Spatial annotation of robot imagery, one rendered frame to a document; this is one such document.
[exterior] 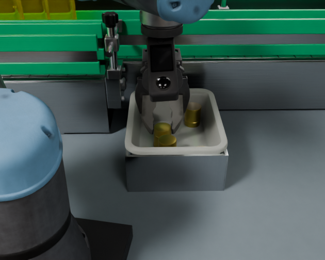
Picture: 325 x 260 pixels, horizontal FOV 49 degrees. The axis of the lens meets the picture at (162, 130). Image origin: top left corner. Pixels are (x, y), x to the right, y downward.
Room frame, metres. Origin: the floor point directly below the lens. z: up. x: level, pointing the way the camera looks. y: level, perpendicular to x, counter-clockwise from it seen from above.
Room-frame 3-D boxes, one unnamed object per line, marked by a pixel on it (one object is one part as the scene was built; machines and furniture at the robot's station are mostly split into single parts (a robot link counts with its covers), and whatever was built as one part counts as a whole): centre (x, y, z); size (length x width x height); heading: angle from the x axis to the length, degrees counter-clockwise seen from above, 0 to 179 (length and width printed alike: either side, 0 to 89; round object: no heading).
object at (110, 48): (0.68, 0.09, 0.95); 0.17 x 0.03 x 0.12; 1
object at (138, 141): (0.58, -0.02, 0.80); 0.22 x 0.17 x 0.09; 1
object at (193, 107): (0.66, -0.06, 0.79); 0.04 x 0.04 x 0.04
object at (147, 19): (0.60, 0.00, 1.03); 0.08 x 0.08 x 0.05
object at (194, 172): (0.61, -0.02, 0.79); 0.27 x 0.17 x 0.08; 1
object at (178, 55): (0.61, 0.00, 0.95); 0.09 x 0.08 x 0.12; 2
